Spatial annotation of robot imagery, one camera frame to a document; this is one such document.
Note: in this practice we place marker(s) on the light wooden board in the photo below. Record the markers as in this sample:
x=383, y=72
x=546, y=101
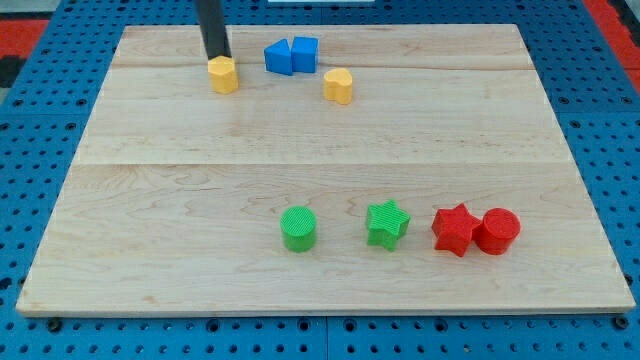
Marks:
x=173, y=200

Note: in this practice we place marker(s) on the red star block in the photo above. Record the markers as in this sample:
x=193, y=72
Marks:
x=454, y=229

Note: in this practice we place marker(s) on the blue triangle block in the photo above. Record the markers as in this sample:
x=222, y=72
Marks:
x=278, y=58

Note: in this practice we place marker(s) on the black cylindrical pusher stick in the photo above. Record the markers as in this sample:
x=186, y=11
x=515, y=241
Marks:
x=210, y=16

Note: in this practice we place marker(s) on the yellow hexagon block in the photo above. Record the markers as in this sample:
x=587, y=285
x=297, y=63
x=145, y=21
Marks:
x=223, y=75

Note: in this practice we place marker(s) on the red cylinder block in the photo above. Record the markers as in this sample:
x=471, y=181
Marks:
x=498, y=230

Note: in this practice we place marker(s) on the blue cube block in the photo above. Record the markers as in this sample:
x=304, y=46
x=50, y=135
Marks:
x=304, y=53

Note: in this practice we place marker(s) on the green cylinder block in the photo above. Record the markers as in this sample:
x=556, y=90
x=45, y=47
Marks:
x=298, y=228

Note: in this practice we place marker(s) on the green star block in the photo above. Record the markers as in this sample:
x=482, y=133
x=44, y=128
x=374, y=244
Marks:
x=386, y=224

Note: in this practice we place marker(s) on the yellow heart block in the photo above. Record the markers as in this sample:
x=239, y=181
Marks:
x=338, y=86

